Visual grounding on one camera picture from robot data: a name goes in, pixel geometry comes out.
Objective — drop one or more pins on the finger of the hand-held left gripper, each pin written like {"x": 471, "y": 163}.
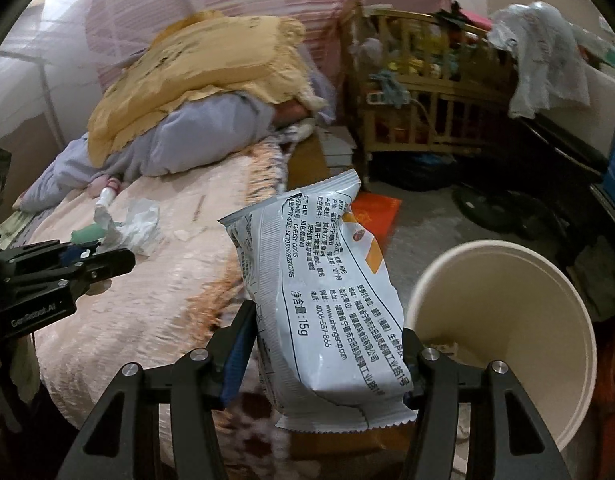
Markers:
{"x": 47, "y": 252}
{"x": 112, "y": 262}

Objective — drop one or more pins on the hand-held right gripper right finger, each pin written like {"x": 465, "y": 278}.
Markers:
{"x": 432, "y": 375}

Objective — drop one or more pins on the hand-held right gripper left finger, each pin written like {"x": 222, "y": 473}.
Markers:
{"x": 237, "y": 360}

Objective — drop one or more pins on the green cloth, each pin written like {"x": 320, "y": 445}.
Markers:
{"x": 87, "y": 235}

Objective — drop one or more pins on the cream plastic bin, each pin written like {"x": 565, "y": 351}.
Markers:
{"x": 512, "y": 310}

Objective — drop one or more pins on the grey snack packet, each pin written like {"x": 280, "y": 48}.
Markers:
{"x": 312, "y": 285}

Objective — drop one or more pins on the pink quilted bedspread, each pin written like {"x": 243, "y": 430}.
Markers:
{"x": 162, "y": 280}

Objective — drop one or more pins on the white bottle with pink label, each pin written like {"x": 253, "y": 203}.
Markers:
{"x": 105, "y": 199}

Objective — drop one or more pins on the purple white fleece blanket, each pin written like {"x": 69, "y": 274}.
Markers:
{"x": 252, "y": 425}

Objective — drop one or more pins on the clear plastic scrap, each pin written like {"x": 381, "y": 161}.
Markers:
{"x": 180, "y": 234}

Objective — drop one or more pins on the small metal pin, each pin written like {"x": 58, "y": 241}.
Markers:
{"x": 199, "y": 207}

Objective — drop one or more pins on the blue-grey quilt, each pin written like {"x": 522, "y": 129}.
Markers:
{"x": 197, "y": 135}

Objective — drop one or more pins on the red cardboard box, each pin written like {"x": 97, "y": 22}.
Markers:
{"x": 377, "y": 215}

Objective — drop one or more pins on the black fan base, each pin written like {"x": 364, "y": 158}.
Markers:
{"x": 487, "y": 205}

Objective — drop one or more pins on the yellow frilled pillow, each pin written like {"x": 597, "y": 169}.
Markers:
{"x": 187, "y": 75}

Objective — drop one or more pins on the black plastic bag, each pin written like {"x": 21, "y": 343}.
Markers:
{"x": 427, "y": 170}

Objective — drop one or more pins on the white shoe boxes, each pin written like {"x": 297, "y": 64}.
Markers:
{"x": 337, "y": 147}

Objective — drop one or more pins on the black stool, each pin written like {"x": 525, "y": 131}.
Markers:
{"x": 552, "y": 135}

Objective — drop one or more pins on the wooden crib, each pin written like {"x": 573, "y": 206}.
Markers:
{"x": 437, "y": 85}

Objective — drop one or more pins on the white appliance box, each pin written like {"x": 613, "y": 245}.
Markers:
{"x": 607, "y": 110}

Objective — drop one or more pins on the white plastic bag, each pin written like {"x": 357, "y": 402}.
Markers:
{"x": 537, "y": 55}

